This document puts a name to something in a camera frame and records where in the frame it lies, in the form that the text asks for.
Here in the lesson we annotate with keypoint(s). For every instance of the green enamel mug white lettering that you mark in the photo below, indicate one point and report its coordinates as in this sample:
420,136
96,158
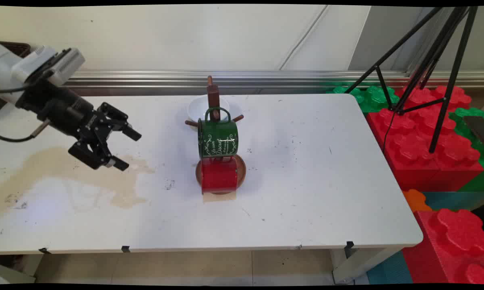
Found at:
218,139

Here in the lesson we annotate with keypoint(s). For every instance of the aluminium wall rail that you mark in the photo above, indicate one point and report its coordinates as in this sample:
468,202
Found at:
266,78

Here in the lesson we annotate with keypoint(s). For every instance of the red enamel mug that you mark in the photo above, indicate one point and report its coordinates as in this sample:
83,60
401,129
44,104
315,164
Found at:
220,177

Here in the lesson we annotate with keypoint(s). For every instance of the black tripod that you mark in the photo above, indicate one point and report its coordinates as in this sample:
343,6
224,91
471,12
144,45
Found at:
452,80

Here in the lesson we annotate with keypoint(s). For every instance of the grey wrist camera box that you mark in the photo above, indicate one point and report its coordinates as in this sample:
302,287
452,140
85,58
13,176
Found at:
69,64

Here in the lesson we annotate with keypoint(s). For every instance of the black table edge clip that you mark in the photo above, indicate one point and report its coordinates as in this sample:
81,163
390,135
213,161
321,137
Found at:
125,249
349,246
44,250

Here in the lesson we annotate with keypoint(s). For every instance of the large red foam block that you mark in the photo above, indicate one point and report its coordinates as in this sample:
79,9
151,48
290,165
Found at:
411,149

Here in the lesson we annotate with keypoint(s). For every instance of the dark brown wicker basket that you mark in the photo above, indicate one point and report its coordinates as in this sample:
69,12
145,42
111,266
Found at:
18,48

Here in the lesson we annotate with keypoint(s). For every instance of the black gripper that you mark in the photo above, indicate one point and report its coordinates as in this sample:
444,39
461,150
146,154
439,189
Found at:
61,110

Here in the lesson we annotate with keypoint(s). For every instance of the orange foam block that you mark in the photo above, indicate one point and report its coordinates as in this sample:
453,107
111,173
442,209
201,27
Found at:
416,200

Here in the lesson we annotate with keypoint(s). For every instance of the white bowl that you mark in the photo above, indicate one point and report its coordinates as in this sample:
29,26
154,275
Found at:
199,108

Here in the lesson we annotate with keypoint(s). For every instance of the small green foam block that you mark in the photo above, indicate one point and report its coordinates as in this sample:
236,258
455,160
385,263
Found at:
371,98

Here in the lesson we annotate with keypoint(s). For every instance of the teal foam block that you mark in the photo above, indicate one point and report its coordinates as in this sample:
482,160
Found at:
389,270
455,199

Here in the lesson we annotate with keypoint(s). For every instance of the white table leg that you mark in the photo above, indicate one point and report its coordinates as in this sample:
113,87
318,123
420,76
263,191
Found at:
358,266
30,264

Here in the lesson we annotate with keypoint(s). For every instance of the brown wooden mug tree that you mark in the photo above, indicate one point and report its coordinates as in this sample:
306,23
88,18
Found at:
213,98

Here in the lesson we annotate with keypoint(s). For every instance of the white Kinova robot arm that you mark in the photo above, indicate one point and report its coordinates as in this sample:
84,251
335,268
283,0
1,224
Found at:
4,68

